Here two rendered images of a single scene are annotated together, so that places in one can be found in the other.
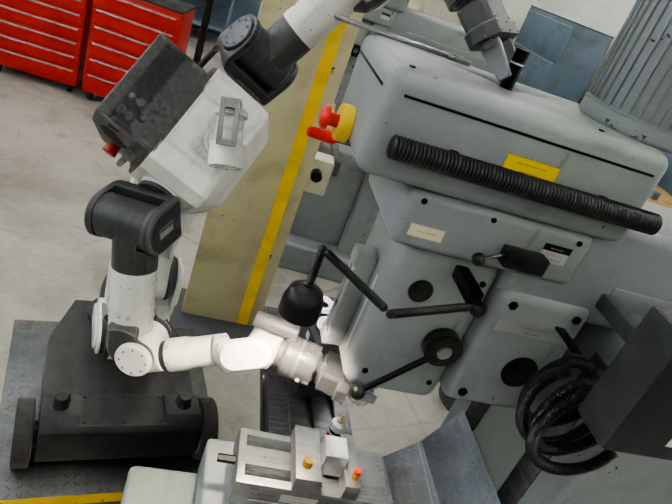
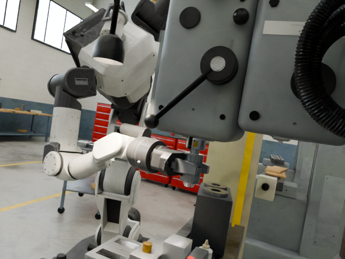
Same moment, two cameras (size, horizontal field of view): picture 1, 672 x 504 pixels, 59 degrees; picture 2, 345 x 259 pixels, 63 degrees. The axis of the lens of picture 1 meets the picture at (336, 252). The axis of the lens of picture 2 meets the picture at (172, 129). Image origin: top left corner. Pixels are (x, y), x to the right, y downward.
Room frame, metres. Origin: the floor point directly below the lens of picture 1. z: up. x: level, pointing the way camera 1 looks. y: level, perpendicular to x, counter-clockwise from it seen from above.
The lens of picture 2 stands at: (0.41, -0.51, 1.34)
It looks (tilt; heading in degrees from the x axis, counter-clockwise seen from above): 2 degrees down; 36
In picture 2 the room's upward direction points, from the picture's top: 9 degrees clockwise
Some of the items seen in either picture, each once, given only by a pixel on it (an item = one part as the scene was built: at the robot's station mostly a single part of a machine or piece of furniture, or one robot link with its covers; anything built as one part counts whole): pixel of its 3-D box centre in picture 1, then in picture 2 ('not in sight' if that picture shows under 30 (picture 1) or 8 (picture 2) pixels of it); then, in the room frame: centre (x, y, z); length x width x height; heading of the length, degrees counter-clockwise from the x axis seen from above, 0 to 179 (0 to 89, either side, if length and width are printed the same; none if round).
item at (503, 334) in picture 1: (495, 318); (297, 77); (1.04, -0.34, 1.47); 0.24 x 0.19 x 0.26; 17
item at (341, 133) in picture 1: (343, 122); not in sight; (0.92, 0.06, 1.76); 0.06 x 0.02 x 0.06; 17
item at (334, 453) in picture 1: (332, 455); (176, 252); (0.98, -0.16, 1.03); 0.06 x 0.05 x 0.06; 14
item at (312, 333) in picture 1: (316, 342); (211, 213); (1.37, -0.04, 1.02); 0.22 x 0.12 x 0.20; 28
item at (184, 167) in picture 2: (361, 395); (184, 167); (0.96, -0.16, 1.24); 0.06 x 0.02 x 0.03; 89
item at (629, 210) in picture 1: (531, 187); not in sight; (0.86, -0.23, 1.79); 0.45 x 0.04 x 0.04; 107
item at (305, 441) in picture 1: (305, 457); (154, 254); (0.97, -0.11, 1.01); 0.15 x 0.06 x 0.04; 14
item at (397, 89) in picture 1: (492, 135); not in sight; (0.99, -0.17, 1.81); 0.47 x 0.26 x 0.16; 107
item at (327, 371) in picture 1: (322, 370); (162, 159); (0.99, -0.07, 1.23); 0.13 x 0.12 x 0.10; 179
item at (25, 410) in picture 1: (23, 432); not in sight; (1.15, 0.66, 0.50); 0.20 x 0.05 x 0.20; 30
